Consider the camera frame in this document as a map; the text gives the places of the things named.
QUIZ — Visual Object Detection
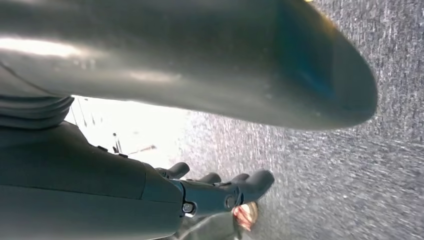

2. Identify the person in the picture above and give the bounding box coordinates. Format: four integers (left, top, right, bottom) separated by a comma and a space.
172, 202, 259, 240

